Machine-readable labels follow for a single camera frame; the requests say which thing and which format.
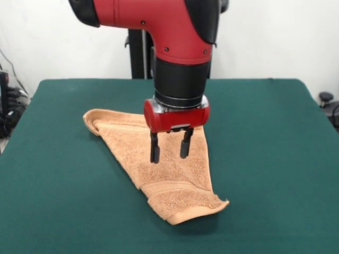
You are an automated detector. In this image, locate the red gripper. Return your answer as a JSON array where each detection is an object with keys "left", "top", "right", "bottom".
[{"left": 144, "top": 96, "right": 211, "bottom": 164}]

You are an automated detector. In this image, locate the tan terry towel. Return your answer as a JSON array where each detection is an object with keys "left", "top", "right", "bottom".
[{"left": 83, "top": 108, "right": 230, "bottom": 225}]

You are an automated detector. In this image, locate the dark green table cloth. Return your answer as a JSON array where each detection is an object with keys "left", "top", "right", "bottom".
[{"left": 0, "top": 78, "right": 339, "bottom": 254}]

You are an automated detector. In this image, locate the black equipment pile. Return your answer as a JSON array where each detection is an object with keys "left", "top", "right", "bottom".
[{"left": 0, "top": 70, "right": 30, "bottom": 140}]

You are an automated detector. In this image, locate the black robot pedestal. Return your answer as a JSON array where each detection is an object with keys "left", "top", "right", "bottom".
[{"left": 124, "top": 0, "right": 230, "bottom": 80}]

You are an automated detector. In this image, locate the grey cable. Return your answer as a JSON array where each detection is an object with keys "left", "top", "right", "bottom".
[{"left": 0, "top": 49, "right": 29, "bottom": 94}]

